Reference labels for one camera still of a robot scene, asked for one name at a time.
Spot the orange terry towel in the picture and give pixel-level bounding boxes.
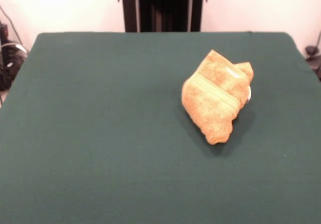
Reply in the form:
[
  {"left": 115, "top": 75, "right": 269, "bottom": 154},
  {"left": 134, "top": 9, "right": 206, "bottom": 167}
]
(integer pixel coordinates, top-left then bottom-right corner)
[{"left": 181, "top": 49, "right": 254, "bottom": 146}]

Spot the black power adapter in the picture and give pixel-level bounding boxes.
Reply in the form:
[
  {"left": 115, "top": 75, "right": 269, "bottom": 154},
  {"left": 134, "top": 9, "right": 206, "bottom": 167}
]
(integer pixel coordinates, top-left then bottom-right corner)
[{"left": 305, "top": 45, "right": 319, "bottom": 58}]

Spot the black upright stand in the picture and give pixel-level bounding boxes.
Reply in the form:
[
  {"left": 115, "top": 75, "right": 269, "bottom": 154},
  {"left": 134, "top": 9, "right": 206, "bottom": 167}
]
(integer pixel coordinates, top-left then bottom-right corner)
[{"left": 117, "top": 0, "right": 209, "bottom": 33}]

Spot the dark green table cloth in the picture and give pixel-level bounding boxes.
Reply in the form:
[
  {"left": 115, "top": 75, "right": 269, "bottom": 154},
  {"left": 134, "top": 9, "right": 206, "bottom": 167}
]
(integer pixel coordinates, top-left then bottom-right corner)
[{"left": 0, "top": 32, "right": 321, "bottom": 224}]

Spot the black electronics box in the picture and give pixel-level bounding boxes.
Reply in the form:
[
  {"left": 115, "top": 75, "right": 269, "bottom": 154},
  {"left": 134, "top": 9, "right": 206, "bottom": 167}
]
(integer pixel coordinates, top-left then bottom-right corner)
[{"left": 0, "top": 23, "right": 10, "bottom": 38}]

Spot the black cable tangle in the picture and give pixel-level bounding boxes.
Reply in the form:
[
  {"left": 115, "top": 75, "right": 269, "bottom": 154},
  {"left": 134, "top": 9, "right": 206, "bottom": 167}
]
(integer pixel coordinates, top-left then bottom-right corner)
[{"left": 0, "top": 39, "right": 29, "bottom": 92}]

